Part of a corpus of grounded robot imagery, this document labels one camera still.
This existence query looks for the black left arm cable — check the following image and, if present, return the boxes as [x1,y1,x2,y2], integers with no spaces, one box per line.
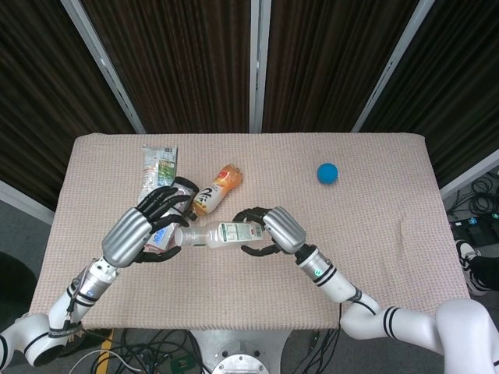
[64,272,102,332]

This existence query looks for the white green snack packet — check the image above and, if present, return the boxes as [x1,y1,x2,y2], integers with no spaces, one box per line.
[137,143,179,206]

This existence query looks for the orange drink bottle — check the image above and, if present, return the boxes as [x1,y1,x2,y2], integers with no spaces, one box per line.
[186,163,245,222]

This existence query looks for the black white sneaker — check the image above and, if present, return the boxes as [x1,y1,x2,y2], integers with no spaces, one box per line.
[455,239,488,297]

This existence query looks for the black floor cable bundle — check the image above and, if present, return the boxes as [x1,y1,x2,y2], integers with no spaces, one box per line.
[288,329,340,374]
[116,329,203,374]

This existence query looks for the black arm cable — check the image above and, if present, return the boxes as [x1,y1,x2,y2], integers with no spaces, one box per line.
[64,272,102,332]
[338,290,381,324]

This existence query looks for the clear plastic bottle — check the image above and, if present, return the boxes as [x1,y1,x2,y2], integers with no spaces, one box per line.
[174,221,268,250]

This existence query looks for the black trouser leg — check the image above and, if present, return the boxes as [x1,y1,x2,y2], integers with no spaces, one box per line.
[469,252,499,291]

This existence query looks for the white floor cable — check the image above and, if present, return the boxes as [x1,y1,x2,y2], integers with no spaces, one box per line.
[69,348,147,374]

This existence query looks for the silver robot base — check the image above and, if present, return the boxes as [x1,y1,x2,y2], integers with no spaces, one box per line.
[190,329,293,374]

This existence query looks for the black round can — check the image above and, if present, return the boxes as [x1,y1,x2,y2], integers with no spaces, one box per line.
[169,176,199,214]

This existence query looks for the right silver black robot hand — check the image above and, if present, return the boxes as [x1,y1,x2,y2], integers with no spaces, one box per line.
[233,206,308,259]

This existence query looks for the dark brown divider panel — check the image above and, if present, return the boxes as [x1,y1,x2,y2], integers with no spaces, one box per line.
[0,0,136,211]
[263,0,421,133]
[81,0,251,134]
[362,0,499,188]

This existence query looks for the black power box green lights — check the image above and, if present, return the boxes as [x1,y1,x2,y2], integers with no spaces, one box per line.
[450,212,499,246]

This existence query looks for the blue ball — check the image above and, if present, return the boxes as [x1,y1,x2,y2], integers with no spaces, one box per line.
[316,162,341,186]

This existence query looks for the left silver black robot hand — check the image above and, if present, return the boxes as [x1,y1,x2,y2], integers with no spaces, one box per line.
[101,185,191,270]

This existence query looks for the green circuit board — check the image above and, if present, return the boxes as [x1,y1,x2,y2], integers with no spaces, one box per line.
[169,356,196,374]

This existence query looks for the black coiled cables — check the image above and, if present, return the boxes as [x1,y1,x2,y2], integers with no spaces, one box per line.
[448,167,499,219]

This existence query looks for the pink woven table cloth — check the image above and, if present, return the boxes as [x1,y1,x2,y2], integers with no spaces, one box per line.
[21,132,477,340]

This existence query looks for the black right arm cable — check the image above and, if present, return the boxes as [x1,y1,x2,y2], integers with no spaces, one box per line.
[338,290,381,324]

